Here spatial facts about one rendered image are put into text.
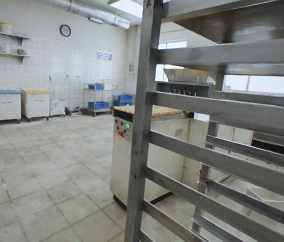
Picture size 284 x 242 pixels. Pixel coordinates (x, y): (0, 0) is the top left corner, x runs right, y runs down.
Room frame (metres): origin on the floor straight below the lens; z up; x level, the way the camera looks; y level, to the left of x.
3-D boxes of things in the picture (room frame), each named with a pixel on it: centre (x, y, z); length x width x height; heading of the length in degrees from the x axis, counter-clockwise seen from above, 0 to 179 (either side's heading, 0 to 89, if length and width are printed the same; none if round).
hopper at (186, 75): (1.99, -0.71, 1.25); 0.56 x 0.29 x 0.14; 37
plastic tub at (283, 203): (1.61, -1.50, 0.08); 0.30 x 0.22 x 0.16; 92
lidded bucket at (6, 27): (4.28, 2.71, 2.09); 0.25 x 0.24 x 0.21; 43
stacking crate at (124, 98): (6.25, 0.01, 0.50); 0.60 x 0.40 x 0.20; 135
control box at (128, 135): (1.46, -0.02, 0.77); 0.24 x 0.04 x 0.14; 37
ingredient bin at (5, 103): (4.04, 2.67, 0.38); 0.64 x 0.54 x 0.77; 42
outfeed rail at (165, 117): (1.94, -0.89, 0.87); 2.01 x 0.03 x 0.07; 127
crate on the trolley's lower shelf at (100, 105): (5.66, 0.76, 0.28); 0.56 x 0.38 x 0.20; 141
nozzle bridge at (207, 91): (1.99, -0.71, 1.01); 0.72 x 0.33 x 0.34; 37
